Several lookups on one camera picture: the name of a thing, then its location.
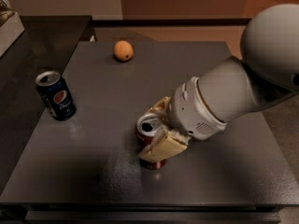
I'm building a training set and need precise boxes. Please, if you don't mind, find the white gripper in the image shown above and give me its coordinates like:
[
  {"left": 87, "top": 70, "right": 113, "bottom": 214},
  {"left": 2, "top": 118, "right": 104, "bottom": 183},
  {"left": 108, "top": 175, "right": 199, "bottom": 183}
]
[{"left": 138, "top": 77, "right": 227, "bottom": 163}]

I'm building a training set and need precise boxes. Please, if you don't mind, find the orange fruit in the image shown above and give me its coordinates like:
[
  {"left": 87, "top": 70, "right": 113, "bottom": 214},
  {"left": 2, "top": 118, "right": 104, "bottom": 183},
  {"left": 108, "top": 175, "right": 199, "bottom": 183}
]
[{"left": 113, "top": 40, "right": 134, "bottom": 62}]

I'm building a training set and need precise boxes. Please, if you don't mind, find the dark side counter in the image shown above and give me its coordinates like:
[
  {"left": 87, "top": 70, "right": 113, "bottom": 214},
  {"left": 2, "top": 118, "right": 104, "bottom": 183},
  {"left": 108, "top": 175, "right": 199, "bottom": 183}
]
[{"left": 0, "top": 15, "right": 91, "bottom": 193}]

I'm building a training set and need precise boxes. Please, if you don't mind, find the white box on counter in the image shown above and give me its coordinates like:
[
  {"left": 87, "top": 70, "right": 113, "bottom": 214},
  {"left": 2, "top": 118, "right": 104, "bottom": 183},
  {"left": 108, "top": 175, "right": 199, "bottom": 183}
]
[{"left": 0, "top": 0, "right": 24, "bottom": 57}]

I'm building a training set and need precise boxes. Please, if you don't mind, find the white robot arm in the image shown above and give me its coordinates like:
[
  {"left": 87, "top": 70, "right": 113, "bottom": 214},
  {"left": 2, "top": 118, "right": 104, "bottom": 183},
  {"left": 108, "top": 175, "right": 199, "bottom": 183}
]
[{"left": 135, "top": 4, "right": 299, "bottom": 164}]

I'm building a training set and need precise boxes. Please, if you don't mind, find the red coke can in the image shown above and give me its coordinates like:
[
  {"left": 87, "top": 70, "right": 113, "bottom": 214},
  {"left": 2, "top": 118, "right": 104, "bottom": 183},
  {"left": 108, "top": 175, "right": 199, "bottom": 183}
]
[{"left": 135, "top": 112, "right": 167, "bottom": 170}]

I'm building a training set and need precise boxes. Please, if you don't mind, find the blue pepsi can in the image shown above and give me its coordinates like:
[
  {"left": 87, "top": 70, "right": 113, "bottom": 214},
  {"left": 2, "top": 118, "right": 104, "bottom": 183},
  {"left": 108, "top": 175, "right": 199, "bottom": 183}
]
[{"left": 36, "top": 71, "right": 77, "bottom": 120}]

